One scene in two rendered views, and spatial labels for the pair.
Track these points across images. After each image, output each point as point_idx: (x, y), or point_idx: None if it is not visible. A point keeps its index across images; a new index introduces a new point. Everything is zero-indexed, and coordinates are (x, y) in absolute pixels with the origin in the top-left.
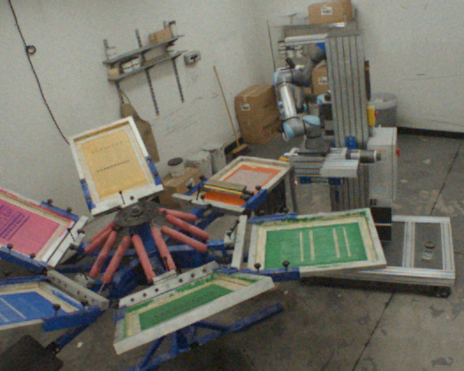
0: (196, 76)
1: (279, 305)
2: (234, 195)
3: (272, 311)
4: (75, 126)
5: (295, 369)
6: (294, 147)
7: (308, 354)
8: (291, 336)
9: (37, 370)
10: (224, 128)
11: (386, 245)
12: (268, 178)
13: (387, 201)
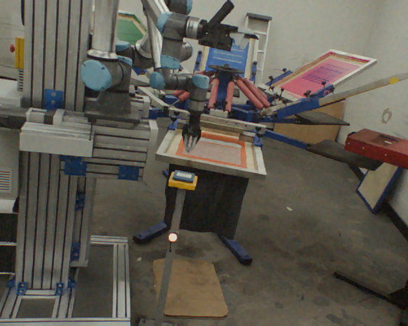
0: None
1: (137, 237)
2: (205, 138)
3: (142, 231)
4: None
5: (101, 206)
6: (146, 101)
7: (93, 213)
8: (114, 223)
9: (210, 88)
10: None
11: None
12: (182, 149)
13: None
